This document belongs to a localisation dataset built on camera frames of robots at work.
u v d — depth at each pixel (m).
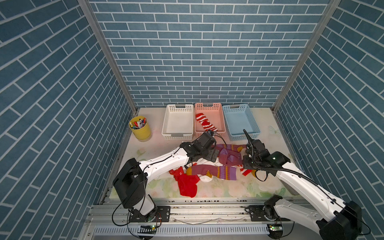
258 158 0.60
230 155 0.90
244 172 0.86
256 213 0.74
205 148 0.63
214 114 1.19
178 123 1.15
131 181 0.42
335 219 0.38
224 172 0.87
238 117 1.15
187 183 0.83
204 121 1.12
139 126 0.95
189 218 0.73
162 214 0.73
